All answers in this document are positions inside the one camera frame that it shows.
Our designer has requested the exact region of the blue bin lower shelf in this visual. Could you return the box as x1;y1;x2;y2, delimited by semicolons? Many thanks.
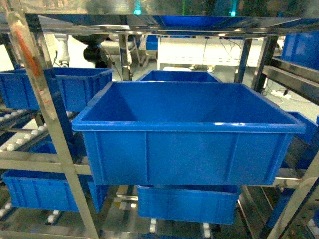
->
137;185;241;225

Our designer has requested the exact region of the large blue front bin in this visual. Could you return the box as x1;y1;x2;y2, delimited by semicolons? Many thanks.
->
72;81;306;185

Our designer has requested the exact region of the blue bin behind front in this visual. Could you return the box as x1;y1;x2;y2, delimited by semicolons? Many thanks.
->
137;70;221;82

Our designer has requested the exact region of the blue bin upper left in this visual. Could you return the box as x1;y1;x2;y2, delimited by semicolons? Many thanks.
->
0;67;114;112

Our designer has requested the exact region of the blue bin lower left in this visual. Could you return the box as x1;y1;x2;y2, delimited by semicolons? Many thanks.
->
1;169;110;213

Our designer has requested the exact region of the steel shelf rack frame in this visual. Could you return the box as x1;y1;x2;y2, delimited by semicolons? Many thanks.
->
0;10;319;239

